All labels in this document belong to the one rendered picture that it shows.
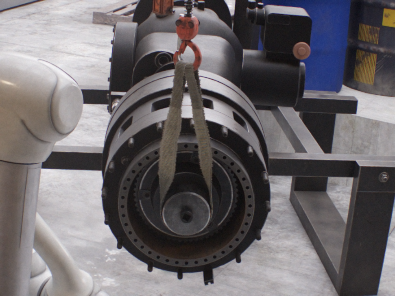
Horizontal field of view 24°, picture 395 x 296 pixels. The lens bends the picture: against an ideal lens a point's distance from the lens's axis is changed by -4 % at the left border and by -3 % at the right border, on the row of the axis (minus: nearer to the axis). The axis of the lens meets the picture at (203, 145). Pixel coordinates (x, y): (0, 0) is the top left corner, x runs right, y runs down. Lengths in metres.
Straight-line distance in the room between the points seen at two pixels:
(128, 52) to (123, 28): 0.14
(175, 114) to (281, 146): 2.93
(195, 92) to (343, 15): 3.06
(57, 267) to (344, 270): 2.44
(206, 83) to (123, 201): 0.54
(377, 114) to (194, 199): 2.83
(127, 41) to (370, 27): 2.11
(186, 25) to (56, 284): 0.96
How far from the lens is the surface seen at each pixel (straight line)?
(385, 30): 5.78
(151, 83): 3.16
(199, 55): 2.60
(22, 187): 1.62
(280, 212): 5.04
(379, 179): 4.01
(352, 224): 4.07
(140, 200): 2.91
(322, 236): 4.60
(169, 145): 2.72
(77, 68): 7.57
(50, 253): 1.86
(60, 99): 1.54
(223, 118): 2.87
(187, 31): 2.58
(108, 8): 9.44
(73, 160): 3.86
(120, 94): 3.48
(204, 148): 2.72
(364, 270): 4.20
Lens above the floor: 1.95
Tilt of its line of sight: 19 degrees down
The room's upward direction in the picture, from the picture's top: 5 degrees clockwise
